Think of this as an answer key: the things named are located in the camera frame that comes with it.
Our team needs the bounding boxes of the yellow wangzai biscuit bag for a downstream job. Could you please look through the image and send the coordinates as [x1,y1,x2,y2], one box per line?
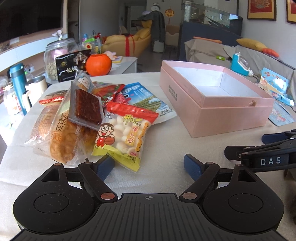
[91,102,159,172]

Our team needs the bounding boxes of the long cheese bread packet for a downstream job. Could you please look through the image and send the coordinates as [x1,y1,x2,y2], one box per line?
[49,89,80,164]

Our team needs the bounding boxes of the dried meat clear packet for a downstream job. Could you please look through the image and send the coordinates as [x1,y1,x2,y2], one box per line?
[69,83,103,131]

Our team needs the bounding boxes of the round toast bread packet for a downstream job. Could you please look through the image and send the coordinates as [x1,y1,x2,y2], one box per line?
[24,102,60,146]

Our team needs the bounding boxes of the red chicken leg packet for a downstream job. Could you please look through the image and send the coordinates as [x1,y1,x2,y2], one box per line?
[92,81,125,108]

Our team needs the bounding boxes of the red-ended cracker packet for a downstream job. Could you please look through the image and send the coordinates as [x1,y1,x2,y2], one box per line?
[39,90,67,105]

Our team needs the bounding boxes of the blue seaweed biscuit bag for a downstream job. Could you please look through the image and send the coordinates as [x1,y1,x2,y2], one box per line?
[121,82,177,124]

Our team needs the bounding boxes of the small chocolate snack packet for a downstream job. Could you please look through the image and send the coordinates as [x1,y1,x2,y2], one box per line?
[74,70,94,93]

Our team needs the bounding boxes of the blue children picture book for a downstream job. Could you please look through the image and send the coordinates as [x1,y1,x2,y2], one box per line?
[258,68,294,106]

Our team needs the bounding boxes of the pink gift box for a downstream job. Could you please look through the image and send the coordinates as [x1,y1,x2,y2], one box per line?
[159,61,274,138]

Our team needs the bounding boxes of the blue toy device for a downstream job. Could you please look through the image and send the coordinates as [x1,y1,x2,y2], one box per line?
[231,53,254,77]

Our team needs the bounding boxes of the yellow cushion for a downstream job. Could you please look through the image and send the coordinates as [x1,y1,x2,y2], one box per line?
[236,38,267,52]

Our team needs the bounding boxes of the cream mug with lid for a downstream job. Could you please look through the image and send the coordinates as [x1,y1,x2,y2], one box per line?
[23,75,48,107]

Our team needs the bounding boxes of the grey covered sofa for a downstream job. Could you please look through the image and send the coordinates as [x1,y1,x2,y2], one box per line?
[184,39,295,98]

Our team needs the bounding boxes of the orange pumpkin bucket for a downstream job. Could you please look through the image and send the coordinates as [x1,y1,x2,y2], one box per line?
[85,54,112,76]

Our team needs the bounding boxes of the black plum snack box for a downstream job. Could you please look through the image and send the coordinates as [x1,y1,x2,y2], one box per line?
[55,50,91,82]

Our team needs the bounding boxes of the pink plush toy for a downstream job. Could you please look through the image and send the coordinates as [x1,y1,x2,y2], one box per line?
[104,51,117,61]

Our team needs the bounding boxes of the teal thermos bottle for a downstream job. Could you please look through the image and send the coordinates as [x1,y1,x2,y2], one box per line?
[9,63,27,115]

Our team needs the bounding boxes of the glass jar with nuts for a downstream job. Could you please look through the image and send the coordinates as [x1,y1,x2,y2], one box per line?
[43,29,80,81]

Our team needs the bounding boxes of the glass fish tank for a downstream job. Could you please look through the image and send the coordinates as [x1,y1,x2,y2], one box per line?
[182,0,243,28]

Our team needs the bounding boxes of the yellow sofa with ribbon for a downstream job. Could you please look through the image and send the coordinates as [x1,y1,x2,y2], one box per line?
[102,20,152,57]

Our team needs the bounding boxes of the dark coat on stand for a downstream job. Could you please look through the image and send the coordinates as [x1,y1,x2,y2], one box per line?
[142,3,166,43]

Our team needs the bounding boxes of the television screen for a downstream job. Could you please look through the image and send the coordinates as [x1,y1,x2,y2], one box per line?
[0,0,63,42]

